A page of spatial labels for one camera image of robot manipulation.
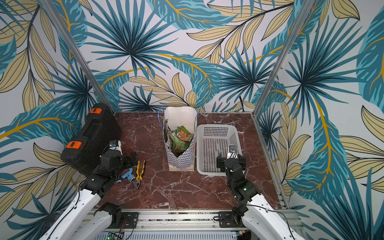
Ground white plastic basket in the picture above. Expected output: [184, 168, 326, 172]
[196, 124, 243, 177]

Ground green orange packet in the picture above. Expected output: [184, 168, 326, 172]
[172, 142, 191, 157]

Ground blue checkered paper bag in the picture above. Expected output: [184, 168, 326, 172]
[158, 107, 199, 172]

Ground dark green red packet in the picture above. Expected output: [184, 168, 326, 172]
[164, 126, 172, 149]

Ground green packet with barcode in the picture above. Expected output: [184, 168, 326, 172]
[170, 132, 184, 149]

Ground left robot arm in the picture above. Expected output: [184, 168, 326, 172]
[41, 149, 138, 240]

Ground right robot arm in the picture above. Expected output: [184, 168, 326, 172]
[216, 153, 304, 240]

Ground blue glue gun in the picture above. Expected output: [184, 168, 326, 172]
[117, 168, 136, 183]

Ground yellow black pliers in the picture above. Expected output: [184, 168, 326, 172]
[135, 160, 146, 190]

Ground black tool case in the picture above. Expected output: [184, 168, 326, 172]
[61, 103, 122, 177]

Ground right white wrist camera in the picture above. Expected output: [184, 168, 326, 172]
[227, 145, 238, 159]

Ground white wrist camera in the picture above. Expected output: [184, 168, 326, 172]
[108, 140, 123, 155]
[227, 145, 238, 159]

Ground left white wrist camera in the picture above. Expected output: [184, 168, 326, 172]
[108, 140, 123, 155]

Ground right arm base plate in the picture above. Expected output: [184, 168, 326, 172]
[214, 211, 245, 228]

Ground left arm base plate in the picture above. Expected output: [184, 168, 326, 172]
[107, 212, 139, 230]

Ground aluminium rail frame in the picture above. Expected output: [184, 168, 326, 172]
[78, 210, 300, 240]

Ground right metal corner post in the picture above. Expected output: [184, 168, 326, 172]
[253, 0, 315, 118]

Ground metal corner post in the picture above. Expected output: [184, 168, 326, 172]
[41, 0, 115, 114]
[253, 0, 315, 118]

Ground left metal corner post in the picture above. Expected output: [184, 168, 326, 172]
[41, 0, 115, 114]

